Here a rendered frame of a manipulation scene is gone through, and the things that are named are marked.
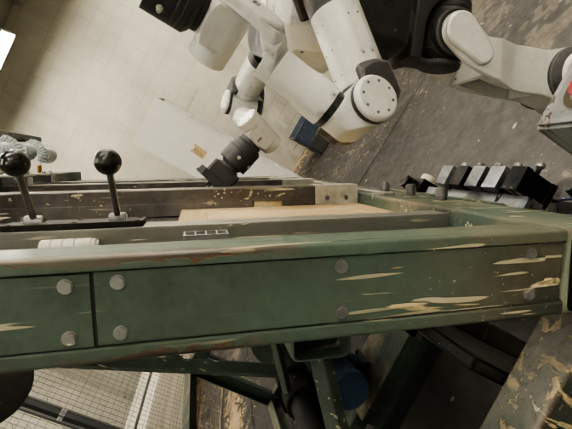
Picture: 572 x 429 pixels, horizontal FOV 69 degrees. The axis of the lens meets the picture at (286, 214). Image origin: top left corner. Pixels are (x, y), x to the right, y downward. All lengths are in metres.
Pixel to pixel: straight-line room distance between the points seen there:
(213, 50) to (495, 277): 0.51
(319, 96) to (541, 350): 0.49
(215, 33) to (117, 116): 5.80
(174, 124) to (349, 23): 4.24
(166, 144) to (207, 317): 4.53
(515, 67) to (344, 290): 0.88
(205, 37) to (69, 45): 5.99
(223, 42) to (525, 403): 0.68
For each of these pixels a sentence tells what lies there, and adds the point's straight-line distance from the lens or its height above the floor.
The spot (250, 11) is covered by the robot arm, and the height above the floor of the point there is 1.37.
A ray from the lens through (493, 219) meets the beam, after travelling 0.72.
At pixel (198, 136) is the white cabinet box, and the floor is 1.45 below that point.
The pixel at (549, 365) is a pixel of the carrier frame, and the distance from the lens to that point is 0.71.
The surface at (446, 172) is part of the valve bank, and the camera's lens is 1.17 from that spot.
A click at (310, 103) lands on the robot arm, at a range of 0.68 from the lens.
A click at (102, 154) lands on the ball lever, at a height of 1.45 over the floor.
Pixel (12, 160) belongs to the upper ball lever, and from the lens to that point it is 0.67.
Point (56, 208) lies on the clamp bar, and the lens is 1.15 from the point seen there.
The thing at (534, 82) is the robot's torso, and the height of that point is 0.70.
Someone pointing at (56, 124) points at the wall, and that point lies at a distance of 6.71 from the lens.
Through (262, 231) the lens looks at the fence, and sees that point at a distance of 0.69.
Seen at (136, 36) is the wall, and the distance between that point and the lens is 6.45.
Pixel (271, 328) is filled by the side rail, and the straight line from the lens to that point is 0.47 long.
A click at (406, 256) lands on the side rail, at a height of 1.08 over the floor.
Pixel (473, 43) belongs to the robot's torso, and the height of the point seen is 0.92.
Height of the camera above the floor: 1.33
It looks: 14 degrees down
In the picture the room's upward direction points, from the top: 61 degrees counter-clockwise
